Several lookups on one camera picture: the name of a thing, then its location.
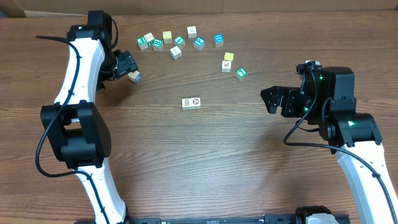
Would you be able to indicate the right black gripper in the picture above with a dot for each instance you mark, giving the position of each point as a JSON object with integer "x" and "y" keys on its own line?
{"x": 290, "y": 98}

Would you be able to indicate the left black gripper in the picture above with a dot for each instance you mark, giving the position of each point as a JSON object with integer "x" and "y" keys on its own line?
{"x": 127, "y": 61}

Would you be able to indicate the white block owl picture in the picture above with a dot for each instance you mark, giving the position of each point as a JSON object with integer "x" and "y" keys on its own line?
{"x": 186, "y": 103}

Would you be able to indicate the white block dark round picture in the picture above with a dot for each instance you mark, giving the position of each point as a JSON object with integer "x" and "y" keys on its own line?
{"x": 195, "y": 103}

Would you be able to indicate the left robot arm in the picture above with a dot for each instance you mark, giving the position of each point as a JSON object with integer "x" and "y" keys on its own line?
{"x": 77, "y": 133}

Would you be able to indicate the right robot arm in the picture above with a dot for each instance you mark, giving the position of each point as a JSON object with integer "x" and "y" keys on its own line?
{"x": 326, "y": 100}

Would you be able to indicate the green wheelchair symbol block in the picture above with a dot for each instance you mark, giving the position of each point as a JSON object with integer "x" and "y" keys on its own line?
{"x": 142, "y": 43}

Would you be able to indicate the plain white lettered block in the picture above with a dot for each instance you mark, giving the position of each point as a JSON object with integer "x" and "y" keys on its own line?
{"x": 149, "y": 38}

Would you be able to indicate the green letter block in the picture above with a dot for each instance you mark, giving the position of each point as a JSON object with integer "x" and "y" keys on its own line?
{"x": 157, "y": 45}

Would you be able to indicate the yellow top block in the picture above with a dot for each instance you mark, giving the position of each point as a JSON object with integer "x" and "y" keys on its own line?
{"x": 167, "y": 37}

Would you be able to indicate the yellow block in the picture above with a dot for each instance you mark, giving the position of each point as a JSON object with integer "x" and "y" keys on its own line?
{"x": 167, "y": 37}
{"x": 228, "y": 56}

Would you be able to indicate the white block blue side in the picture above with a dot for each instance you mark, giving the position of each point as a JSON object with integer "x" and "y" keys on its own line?
{"x": 175, "y": 52}

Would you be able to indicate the green number four block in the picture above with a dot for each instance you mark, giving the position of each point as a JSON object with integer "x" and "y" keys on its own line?
{"x": 179, "y": 41}

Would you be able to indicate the green number seven block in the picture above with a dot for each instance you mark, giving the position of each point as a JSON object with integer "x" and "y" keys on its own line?
{"x": 241, "y": 74}

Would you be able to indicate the white block top row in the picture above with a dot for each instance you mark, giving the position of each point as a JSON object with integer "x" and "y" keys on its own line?
{"x": 192, "y": 32}

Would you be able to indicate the white block red picture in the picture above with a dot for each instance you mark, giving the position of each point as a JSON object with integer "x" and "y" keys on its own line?
{"x": 226, "y": 66}

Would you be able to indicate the blue letter P block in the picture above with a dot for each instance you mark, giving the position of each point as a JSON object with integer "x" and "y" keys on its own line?
{"x": 199, "y": 43}

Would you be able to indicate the yellow block right side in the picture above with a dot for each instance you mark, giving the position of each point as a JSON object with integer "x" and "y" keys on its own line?
{"x": 228, "y": 56}

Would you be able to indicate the blue picture block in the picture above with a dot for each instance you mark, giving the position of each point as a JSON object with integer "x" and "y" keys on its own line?
{"x": 218, "y": 40}

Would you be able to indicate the cardboard backboard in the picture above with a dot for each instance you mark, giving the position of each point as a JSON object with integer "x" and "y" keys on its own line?
{"x": 21, "y": 8}

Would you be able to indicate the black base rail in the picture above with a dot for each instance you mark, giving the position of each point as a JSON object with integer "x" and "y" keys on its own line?
{"x": 309, "y": 214}

